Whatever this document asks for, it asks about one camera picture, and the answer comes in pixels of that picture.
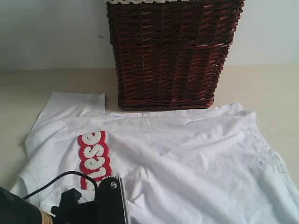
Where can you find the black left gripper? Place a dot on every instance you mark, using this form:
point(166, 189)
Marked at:
point(70, 211)

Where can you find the white t-shirt with red print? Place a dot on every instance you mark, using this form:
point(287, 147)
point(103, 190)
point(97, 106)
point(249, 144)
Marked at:
point(208, 166)

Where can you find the dark brown wicker basket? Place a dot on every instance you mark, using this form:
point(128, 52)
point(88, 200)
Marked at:
point(169, 56)

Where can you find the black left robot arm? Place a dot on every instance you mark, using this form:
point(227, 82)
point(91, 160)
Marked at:
point(15, 210)

